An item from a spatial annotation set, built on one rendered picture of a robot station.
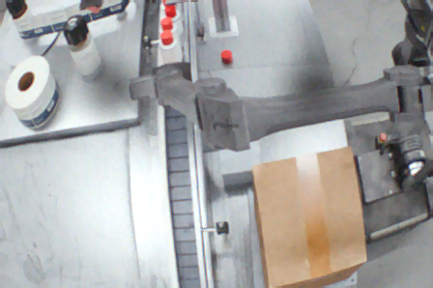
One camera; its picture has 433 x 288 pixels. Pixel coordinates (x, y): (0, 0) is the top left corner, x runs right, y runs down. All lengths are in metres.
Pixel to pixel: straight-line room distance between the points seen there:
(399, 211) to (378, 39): 1.10
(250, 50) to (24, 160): 0.83
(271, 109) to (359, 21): 2.09
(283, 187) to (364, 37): 1.76
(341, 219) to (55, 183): 0.88
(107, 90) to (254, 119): 0.84
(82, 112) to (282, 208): 0.71
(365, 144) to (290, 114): 1.39
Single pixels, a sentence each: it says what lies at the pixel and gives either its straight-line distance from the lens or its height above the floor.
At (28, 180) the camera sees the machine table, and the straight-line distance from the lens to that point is 1.70.
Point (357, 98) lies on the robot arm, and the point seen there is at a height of 1.47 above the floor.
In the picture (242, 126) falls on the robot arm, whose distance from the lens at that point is 0.88.
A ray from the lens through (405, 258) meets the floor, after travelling 2.42.
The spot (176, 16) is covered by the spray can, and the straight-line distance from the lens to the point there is 1.56.
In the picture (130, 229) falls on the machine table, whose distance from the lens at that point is 1.53.
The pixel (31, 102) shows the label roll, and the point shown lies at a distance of 1.58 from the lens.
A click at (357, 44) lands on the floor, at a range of 2.82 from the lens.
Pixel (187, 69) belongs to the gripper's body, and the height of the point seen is 1.01.
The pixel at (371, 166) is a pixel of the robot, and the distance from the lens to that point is 2.20.
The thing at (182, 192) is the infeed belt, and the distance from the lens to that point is 1.49.
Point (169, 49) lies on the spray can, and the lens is 1.50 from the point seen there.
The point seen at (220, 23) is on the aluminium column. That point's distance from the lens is 1.73.
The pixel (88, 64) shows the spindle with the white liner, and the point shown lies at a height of 0.97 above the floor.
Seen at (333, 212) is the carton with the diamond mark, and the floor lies 1.12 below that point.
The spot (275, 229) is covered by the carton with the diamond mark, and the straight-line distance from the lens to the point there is 1.19.
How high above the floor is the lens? 2.27
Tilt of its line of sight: 66 degrees down
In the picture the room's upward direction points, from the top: 11 degrees counter-clockwise
